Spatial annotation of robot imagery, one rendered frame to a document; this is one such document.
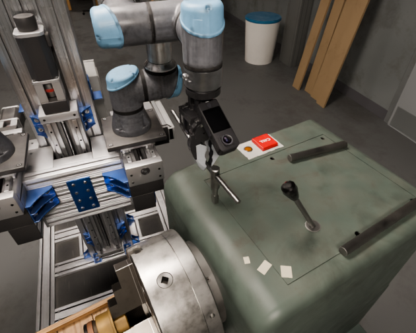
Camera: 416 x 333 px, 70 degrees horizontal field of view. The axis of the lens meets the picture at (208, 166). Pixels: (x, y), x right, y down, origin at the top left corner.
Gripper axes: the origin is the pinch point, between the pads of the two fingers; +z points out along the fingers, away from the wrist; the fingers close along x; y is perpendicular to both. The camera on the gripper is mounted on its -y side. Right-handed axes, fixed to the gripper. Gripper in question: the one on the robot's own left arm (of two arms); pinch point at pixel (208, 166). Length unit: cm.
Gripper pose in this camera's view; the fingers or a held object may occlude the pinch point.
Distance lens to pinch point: 72.0
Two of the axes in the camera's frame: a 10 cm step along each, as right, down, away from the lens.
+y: -4.9, -5.8, 6.5
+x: -8.7, 3.2, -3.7
